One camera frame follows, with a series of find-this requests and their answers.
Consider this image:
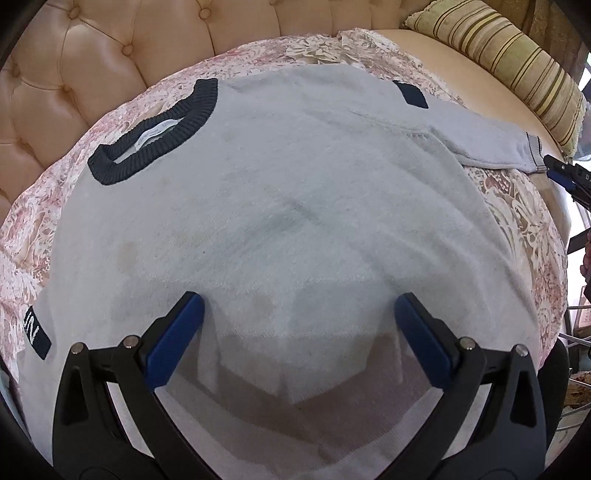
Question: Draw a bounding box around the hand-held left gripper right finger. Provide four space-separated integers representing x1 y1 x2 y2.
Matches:
393 292 548 480

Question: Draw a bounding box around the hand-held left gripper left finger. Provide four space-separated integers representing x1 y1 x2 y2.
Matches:
52 291 218 480

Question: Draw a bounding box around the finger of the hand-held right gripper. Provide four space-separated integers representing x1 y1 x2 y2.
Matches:
542 154 591 204

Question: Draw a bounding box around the grey sweater with navy collar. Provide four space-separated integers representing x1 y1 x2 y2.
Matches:
18 65 546 480

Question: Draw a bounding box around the pink floral blanket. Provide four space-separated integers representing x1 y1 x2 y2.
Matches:
0 28 571 416

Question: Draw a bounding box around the striped green cushion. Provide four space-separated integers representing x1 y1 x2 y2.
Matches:
404 0 587 158

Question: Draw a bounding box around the person's black trouser leg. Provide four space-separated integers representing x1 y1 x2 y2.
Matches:
538 335 573 421

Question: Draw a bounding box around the glass table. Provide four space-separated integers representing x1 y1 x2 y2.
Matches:
566 305 591 416

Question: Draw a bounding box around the beige tufted leather sofa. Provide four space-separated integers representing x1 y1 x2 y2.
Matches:
0 0 573 232

